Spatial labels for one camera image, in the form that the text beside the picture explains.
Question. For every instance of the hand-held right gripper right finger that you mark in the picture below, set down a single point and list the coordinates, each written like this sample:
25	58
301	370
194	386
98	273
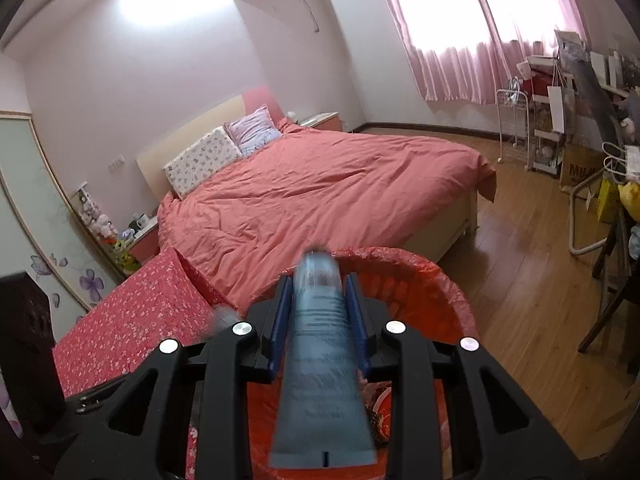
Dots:
357	320

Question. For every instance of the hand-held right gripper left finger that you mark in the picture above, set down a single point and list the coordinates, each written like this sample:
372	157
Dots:
279	330

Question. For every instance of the grey blue tube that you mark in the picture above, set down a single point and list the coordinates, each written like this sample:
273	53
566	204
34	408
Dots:
320	360

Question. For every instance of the basket with red liner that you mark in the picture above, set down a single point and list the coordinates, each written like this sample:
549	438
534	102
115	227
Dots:
440	300

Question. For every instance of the red floral tablecloth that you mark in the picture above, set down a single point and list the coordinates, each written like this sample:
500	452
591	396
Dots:
140	320

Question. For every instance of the clear tube of plush toys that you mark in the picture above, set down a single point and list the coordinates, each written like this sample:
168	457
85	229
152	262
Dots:
97	220

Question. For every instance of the salmon pink duvet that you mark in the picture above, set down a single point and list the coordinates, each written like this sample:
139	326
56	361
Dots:
325	185

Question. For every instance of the pink nightstand with mugs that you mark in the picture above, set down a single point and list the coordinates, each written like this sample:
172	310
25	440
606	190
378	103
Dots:
145	247

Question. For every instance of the cream bed base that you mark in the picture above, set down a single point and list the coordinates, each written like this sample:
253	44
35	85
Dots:
462	220

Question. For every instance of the wardrobe with purple flowers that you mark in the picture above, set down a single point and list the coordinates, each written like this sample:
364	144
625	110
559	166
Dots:
30	185

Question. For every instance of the white mug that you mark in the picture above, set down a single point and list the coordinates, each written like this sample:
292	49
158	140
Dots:
141	221

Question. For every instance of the white floral pillow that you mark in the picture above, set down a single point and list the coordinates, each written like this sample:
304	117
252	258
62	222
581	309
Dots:
200	160

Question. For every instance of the nightstand with pale top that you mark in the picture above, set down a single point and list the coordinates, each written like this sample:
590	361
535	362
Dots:
325	121

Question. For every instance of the pink striped pillow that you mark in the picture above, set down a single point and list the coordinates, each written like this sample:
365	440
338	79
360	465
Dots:
252	130

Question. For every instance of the cream and pink headboard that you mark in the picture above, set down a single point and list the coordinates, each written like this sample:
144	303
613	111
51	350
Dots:
200	130

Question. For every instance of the dark wooden chair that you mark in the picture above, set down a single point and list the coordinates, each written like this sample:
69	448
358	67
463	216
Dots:
607	310

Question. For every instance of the pink curtain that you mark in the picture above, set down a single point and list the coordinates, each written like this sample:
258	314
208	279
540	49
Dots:
450	75

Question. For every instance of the white trolley shelf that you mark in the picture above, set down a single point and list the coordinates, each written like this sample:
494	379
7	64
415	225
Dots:
545	135

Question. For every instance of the brown paper bag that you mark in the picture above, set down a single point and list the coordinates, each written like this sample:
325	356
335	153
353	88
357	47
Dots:
580	167

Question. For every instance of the white paper bag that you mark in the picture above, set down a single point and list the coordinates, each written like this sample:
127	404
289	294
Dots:
557	107

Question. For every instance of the yellow bag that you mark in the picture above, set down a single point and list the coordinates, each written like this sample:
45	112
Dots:
630	197

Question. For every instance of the white wall socket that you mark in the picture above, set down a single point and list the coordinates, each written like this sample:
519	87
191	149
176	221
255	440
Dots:
116	163

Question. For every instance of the white metal tube frame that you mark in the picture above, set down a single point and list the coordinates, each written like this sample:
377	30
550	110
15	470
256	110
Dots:
575	230

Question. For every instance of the picture frame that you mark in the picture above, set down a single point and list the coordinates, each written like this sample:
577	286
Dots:
570	47

